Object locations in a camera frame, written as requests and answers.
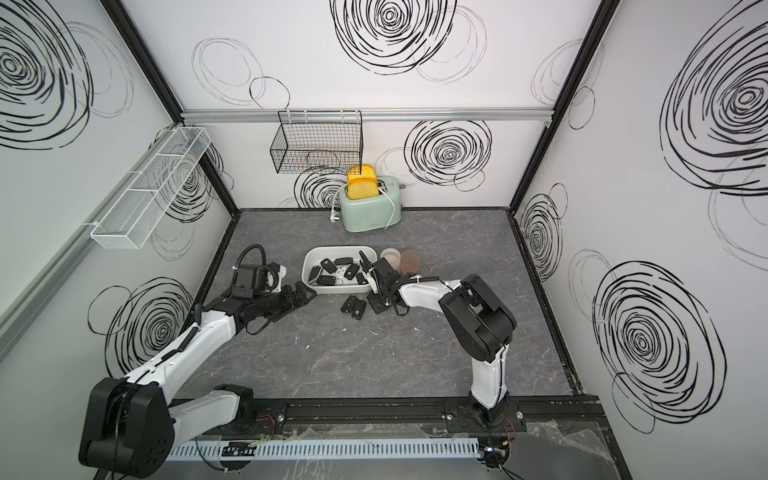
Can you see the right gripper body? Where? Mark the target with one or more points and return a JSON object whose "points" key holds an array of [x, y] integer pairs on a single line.
{"points": [[378, 301]]}

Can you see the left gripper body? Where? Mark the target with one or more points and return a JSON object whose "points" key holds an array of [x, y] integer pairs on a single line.
{"points": [[278, 303]]}

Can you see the black VW flip key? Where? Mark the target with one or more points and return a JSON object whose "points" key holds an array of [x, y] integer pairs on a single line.
{"points": [[358, 309]]}

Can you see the black key fob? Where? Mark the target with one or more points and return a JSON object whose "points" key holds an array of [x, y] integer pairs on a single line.
{"points": [[352, 271]]}

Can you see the white storage box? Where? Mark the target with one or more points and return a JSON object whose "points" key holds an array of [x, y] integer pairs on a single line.
{"points": [[317, 254]]}

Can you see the white car key fob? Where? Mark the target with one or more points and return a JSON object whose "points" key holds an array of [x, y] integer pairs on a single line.
{"points": [[339, 275]]}

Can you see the black key bottom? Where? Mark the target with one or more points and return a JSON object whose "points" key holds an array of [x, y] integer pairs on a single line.
{"points": [[325, 280]]}

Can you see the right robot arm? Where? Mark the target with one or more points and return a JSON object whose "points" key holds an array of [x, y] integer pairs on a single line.
{"points": [[482, 323]]}

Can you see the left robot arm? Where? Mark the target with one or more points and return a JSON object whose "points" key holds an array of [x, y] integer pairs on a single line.
{"points": [[131, 425]]}

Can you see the beige cylindrical cup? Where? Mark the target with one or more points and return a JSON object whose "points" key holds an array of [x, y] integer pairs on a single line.
{"points": [[392, 256]]}

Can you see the round cork coaster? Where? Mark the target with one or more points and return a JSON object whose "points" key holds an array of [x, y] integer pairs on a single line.
{"points": [[411, 261]]}

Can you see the yellow toast slices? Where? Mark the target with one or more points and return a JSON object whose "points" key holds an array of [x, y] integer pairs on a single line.
{"points": [[362, 182]]}

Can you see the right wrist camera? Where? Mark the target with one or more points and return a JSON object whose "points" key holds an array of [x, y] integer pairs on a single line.
{"points": [[378, 270]]}

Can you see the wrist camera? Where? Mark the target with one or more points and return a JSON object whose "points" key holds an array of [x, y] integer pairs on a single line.
{"points": [[378, 270], [250, 281]]}

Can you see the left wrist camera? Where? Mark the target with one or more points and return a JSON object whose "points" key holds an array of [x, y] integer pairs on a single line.
{"points": [[250, 281]]}

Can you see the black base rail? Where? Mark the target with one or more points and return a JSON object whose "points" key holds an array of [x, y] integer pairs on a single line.
{"points": [[453, 412]]}

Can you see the black wire basket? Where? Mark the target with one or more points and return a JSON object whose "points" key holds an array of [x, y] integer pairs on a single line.
{"points": [[317, 139]]}

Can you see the grey slotted cable duct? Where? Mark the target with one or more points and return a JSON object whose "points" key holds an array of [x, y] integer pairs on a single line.
{"points": [[337, 449]]}

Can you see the white mesh wall shelf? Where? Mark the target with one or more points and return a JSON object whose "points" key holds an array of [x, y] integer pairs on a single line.
{"points": [[170, 184]]}

